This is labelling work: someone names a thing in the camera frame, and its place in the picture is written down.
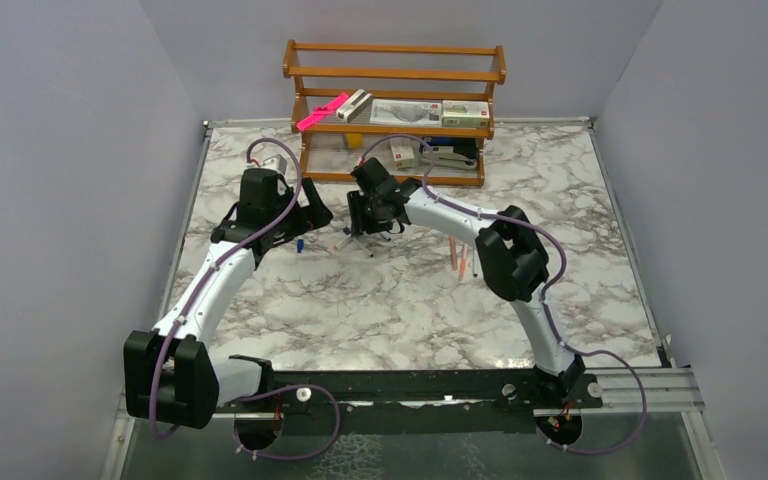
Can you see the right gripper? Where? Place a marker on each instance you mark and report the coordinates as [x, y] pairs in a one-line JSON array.
[[359, 224]]

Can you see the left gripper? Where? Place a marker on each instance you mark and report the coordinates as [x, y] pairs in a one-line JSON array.
[[307, 217]]

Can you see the black cap marker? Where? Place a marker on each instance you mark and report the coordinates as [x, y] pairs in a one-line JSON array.
[[358, 242]]

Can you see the peach orange highlighter pen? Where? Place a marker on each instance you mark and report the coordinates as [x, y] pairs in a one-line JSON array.
[[453, 255]]

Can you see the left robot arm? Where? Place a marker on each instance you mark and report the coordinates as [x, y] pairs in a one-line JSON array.
[[169, 375]]

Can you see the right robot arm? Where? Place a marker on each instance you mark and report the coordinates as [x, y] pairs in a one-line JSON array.
[[513, 260]]

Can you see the small white red box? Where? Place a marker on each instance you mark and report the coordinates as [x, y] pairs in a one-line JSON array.
[[402, 150]]

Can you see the yellow small object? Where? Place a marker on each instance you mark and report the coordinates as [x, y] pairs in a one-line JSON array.
[[353, 140]]

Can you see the blue grey stapler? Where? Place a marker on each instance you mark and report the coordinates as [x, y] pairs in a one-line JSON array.
[[452, 152]]

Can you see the white patterned flat packet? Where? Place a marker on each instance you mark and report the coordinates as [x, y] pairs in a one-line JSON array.
[[406, 113]]

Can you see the white grey eraser box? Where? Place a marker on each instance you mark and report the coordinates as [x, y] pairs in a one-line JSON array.
[[354, 105]]

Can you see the wooden three-tier shelf rack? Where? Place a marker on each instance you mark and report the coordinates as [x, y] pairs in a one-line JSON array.
[[321, 71]]

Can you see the green white staples box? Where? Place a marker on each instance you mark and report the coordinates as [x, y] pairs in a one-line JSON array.
[[465, 114]]

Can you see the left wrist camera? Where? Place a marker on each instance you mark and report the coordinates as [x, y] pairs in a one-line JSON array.
[[277, 162]]

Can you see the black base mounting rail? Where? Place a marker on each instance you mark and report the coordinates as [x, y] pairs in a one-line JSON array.
[[528, 385]]

